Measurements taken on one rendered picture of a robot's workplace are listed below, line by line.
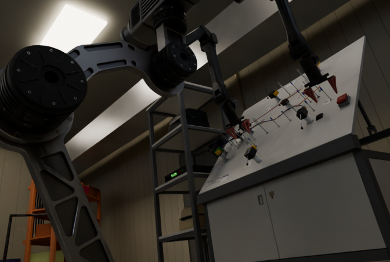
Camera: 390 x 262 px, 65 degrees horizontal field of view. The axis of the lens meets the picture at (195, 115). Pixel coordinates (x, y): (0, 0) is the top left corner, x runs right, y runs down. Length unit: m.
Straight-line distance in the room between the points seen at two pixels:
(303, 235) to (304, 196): 0.18
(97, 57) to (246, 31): 2.65
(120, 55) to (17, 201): 8.04
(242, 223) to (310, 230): 0.47
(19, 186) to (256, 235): 7.73
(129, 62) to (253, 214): 1.18
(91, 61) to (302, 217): 1.22
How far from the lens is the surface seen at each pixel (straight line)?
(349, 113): 1.65
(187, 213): 2.46
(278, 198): 1.77
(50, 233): 5.54
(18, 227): 8.92
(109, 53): 1.10
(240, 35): 3.60
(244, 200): 1.95
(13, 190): 9.03
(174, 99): 2.91
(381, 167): 1.63
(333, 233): 1.61
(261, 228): 1.87
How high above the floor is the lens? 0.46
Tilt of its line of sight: 25 degrees up
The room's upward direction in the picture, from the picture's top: 8 degrees counter-clockwise
